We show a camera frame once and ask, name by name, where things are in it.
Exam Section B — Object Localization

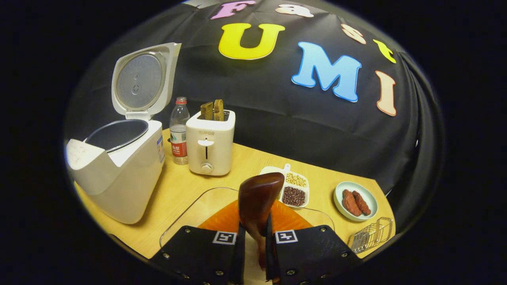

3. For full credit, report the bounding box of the pale green plate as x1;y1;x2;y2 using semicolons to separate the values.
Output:
334;181;379;222

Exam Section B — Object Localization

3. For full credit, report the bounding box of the brown wooden spoon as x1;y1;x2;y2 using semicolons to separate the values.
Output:
238;172;285;272

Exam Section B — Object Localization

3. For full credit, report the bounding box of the clear plastic water bottle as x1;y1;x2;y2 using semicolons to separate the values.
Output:
170;97;191;165

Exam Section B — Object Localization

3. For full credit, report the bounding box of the white toaster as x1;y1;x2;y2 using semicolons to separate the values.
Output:
185;110;236;176

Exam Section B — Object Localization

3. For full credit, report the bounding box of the clear tray of white rice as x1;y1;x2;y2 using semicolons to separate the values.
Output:
159;187;335;248

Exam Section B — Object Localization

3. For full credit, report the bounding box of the metal wire chopstick holder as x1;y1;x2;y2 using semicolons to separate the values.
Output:
348;217;394;254

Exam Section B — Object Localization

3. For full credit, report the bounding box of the white divided bean dish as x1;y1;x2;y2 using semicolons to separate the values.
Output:
259;163;310;208

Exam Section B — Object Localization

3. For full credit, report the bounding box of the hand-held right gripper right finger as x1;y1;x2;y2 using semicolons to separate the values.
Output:
265;200;362;285

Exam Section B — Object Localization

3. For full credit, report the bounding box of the white rice cooker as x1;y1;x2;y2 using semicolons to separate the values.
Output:
65;42;182;225

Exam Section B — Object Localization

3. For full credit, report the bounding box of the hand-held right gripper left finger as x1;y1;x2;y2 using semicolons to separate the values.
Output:
149;200;246;285

